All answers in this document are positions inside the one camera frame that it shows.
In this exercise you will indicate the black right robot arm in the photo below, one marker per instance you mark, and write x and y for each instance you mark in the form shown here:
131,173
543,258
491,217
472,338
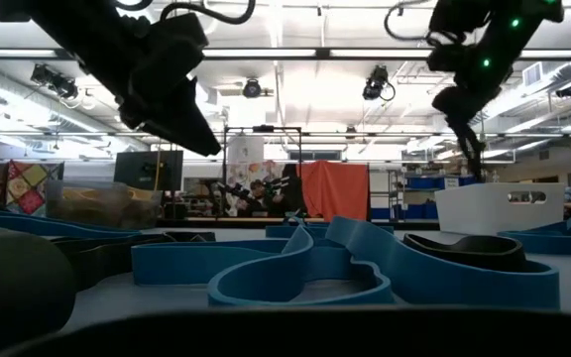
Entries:
528,15

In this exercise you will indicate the white air vent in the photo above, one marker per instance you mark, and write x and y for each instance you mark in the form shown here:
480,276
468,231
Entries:
533,74

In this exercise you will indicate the dark round blurred object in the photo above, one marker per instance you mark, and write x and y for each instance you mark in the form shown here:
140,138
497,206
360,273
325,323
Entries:
18,287

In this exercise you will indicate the orange cloth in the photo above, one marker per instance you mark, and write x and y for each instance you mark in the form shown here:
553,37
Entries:
335,188

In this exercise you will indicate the black monitor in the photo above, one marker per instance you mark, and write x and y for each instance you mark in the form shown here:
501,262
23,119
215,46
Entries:
147,171

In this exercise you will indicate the small black rubber band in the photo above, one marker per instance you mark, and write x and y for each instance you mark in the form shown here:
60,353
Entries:
489,258

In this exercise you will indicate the white plastic basket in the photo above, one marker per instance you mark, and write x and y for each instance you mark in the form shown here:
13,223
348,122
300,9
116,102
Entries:
474,213

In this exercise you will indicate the blue storage bin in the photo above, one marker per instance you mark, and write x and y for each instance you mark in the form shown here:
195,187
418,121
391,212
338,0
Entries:
404,212
424,182

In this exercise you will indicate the white cylinder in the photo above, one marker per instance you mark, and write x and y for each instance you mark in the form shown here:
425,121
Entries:
246,149

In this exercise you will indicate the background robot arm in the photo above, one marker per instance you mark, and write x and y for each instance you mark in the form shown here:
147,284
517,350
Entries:
233,191

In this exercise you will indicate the floral cloth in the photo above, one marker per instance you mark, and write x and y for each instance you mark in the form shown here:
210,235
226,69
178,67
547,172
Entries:
241,171

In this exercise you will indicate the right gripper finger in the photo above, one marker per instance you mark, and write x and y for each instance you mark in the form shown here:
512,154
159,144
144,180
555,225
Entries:
471,144

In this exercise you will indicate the person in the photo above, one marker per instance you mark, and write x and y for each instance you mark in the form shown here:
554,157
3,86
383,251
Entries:
270,196

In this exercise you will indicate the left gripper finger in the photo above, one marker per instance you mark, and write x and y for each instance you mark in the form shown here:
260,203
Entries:
186,124

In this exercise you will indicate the black metal frame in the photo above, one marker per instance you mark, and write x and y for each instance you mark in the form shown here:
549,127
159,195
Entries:
263,128

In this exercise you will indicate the colourful patchwork quilt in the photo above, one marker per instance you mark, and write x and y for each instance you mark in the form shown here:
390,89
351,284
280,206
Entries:
33,188

